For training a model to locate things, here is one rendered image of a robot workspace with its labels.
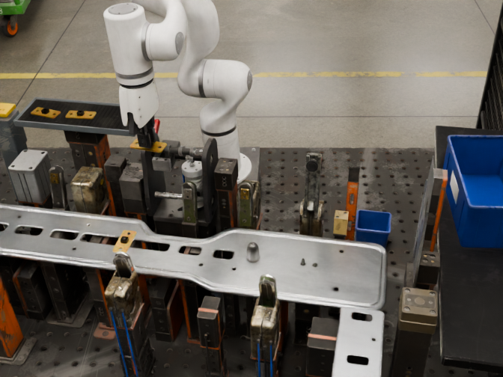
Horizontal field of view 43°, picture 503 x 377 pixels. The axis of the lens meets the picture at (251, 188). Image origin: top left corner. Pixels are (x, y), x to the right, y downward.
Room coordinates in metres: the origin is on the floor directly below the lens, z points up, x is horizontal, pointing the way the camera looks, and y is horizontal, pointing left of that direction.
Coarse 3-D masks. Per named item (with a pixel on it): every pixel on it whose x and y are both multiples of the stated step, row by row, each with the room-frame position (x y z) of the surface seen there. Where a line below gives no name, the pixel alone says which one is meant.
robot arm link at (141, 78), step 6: (150, 72) 1.26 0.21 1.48; (120, 78) 1.25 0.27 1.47; (126, 78) 1.24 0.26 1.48; (132, 78) 1.24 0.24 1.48; (138, 78) 1.24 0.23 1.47; (144, 78) 1.25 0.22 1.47; (150, 78) 1.26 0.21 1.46; (126, 84) 1.24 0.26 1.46; (132, 84) 1.24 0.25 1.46; (138, 84) 1.24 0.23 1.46
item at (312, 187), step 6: (306, 156) 1.29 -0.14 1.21; (312, 156) 1.30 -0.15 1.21; (318, 156) 1.29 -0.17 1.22; (306, 162) 1.29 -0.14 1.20; (312, 162) 1.26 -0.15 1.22; (318, 162) 1.28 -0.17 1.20; (306, 168) 1.29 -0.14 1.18; (312, 168) 1.26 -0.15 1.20; (318, 168) 1.28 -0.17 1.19; (306, 174) 1.28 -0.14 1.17; (312, 174) 1.29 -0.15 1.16; (318, 174) 1.28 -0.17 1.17; (306, 180) 1.28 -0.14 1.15; (312, 180) 1.29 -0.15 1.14; (318, 180) 1.28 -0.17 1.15; (306, 186) 1.28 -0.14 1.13; (312, 186) 1.28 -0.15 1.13; (318, 186) 1.27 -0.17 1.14; (306, 192) 1.28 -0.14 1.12; (312, 192) 1.28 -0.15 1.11; (318, 192) 1.27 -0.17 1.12; (306, 198) 1.27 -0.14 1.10; (312, 198) 1.28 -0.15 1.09; (318, 198) 1.27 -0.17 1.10; (306, 204) 1.27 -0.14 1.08; (318, 204) 1.28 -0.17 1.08; (306, 210) 1.27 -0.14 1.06
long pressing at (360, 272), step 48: (0, 240) 1.27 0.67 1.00; (48, 240) 1.26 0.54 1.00; (144, 240) 1.25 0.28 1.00; (192, 240) 1.24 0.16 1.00; (240, 240) 1.23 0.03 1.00; (288, 240) 1.23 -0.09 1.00; (336, 240) 1.21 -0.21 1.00; (240, 288) 1.07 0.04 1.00; (288, 288) 1.06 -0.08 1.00; (384, 288) 1.05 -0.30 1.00
